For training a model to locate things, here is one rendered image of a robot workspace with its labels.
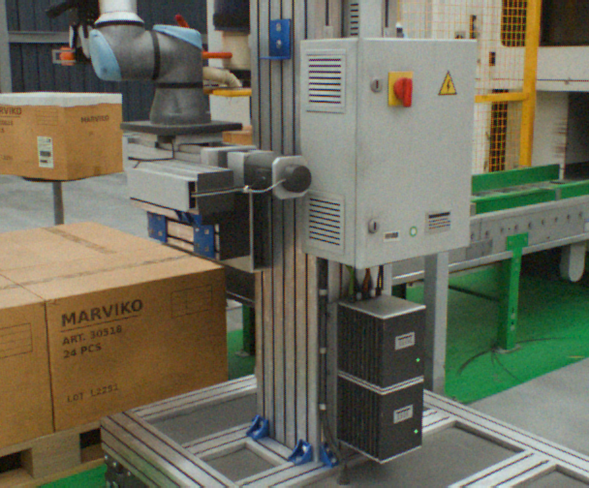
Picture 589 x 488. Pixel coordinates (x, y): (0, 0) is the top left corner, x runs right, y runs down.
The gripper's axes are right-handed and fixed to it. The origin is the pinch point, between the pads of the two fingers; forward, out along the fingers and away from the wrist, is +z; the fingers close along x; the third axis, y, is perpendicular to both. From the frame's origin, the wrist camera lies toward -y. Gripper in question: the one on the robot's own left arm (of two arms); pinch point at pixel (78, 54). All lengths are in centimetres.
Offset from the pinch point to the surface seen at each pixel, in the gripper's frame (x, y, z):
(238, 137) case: -5, 52, 27
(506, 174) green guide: 24, 231, 59
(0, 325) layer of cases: -21, -36, 71
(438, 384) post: -52, 103, 113
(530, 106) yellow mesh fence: 43, 272, 28
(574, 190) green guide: -21, 222, 60
